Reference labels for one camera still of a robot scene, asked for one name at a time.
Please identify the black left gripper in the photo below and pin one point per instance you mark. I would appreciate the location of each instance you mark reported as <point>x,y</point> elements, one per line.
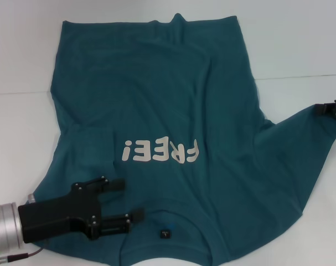
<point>59,216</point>

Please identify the teal t-shirt with FREE print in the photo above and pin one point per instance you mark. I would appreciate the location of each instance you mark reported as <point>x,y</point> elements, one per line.
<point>156,97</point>

